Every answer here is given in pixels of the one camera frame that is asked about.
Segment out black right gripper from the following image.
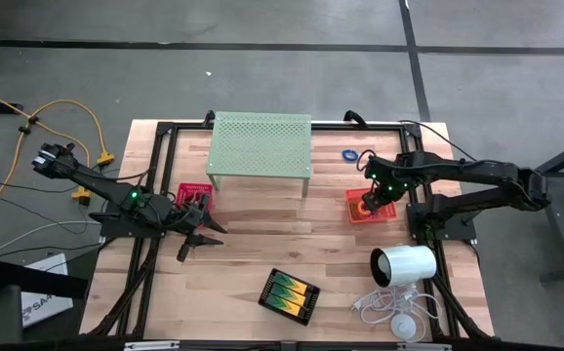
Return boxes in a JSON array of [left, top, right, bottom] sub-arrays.
[[361, 179, 403, 216]]

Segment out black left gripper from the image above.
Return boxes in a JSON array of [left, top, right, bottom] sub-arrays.
[[172, 194, 228, 263]]

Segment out red plastic basket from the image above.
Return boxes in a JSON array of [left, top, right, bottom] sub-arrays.
[[176, 182, 214, 214]]

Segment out orange plastic basket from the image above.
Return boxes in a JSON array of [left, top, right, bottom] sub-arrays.
[[344, 187, 398, 225]]

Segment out black slotted plastic basket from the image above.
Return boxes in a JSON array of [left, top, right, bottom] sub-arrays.
[[257, 266, 322, 327]]

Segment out green perforated metal shelf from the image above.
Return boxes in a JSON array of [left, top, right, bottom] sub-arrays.
[[206, 110, 312, 199]]

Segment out white round puck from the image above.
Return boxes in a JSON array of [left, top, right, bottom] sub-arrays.
[[389, 314, 418, 341]]

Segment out white printed box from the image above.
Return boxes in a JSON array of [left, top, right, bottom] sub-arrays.
[[20, 253, 74, 329]]

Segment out black metal stand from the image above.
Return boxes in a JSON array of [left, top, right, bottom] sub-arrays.
[[505, 134, 564, 284]]

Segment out black metal table frame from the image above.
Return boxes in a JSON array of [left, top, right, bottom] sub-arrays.
[[84, 119, 494, 342]]

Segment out white coiled cable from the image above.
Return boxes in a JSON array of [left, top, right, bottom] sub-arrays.
[[353, 284, 443, 342]]

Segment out yellow extension cable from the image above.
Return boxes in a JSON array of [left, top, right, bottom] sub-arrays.
[[0, 81, 116, 202]]

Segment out silver bracket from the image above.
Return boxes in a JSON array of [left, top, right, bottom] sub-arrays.
[[123, 340, 181, 351], [397, 342, 453, 351]]

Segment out white floor cable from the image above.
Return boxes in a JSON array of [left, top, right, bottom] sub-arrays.
[[0, 219, 102, 250]]

